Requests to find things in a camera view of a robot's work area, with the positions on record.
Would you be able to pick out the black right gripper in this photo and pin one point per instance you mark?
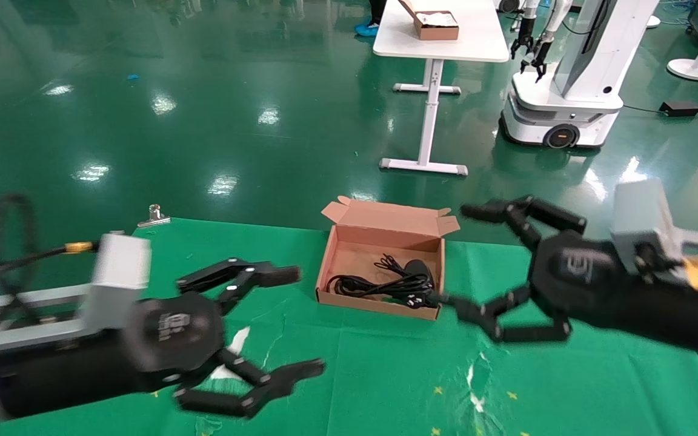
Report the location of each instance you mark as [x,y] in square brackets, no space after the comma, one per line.
[591,278]

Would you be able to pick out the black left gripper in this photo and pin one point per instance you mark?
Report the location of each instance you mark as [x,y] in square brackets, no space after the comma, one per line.
[161,339]

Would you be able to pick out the background robot arm black gripper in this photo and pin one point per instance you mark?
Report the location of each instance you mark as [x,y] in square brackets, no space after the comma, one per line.
[523,39]
[541,54]

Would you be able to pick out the open brown cardboard box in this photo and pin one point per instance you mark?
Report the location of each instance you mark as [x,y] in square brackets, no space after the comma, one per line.
[385,227]

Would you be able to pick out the small open cardboard box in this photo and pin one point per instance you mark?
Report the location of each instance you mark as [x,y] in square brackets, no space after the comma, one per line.
[437,27]

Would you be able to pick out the green table cloth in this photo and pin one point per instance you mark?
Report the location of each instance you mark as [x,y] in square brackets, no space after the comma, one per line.
[385,375]

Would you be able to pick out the silver metal binder clip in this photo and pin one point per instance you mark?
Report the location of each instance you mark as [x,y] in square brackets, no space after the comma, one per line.
[154,219]

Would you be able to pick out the black power adapter brick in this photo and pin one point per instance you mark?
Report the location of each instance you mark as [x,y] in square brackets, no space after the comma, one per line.
[679,109]

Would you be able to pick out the white wheeled background robot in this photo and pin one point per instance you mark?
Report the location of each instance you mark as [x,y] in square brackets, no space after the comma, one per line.
[585,60]

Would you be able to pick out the white standing desk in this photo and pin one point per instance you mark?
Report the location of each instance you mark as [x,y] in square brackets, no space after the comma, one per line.
[479,42]

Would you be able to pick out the person with blue shoe covers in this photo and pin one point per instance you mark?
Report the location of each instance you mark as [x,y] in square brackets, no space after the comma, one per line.
[366,28]

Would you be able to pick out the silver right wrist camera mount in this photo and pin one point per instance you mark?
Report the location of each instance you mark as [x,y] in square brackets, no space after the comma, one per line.
[640,212]

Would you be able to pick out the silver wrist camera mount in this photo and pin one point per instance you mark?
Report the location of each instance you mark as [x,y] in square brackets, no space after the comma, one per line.
[120,272]
[640,212]

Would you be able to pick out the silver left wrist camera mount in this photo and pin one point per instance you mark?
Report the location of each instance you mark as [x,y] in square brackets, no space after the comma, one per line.
[120,272]

